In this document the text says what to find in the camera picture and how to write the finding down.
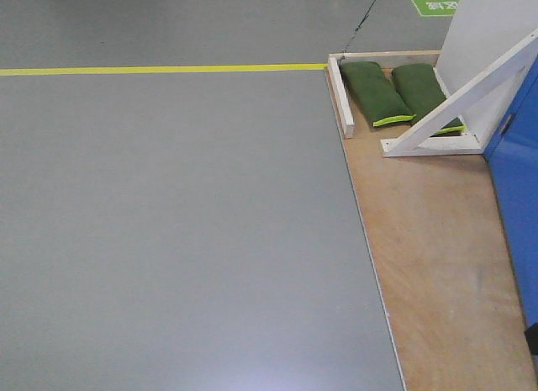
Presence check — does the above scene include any blue door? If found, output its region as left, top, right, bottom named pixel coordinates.
left=485, top=64, right=537, bottom=326

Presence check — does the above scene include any plywood door platform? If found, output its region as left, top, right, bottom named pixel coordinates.
left=344, top=107, right=537, bottom=390

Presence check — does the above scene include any green sandbag left of pair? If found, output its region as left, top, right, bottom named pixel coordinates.
left=340, top=61, right=415, bottom=128

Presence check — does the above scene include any green sandbag of pair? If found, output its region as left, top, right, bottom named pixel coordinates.
left=340, top=61, right=415, bottom=128
left=391, top=63, right=446, bottom=126

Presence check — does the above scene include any white diagonal wooden brace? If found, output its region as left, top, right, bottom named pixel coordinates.
left=380, top=30, right=537, bottom=157

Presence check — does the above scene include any green sandbag right of pair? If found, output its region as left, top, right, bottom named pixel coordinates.
left=391, top=63, right=446, bottom=126

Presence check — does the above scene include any green floor sign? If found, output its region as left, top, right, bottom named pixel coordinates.
left=410, top=0, right=460, bottom=18

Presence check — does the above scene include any dark tension rope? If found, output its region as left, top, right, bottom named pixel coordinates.
left=343, top=0, right=386, bottom=55

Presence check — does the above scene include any white wall panel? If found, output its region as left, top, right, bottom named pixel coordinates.
left=436, top=0, right=537, bottom=147

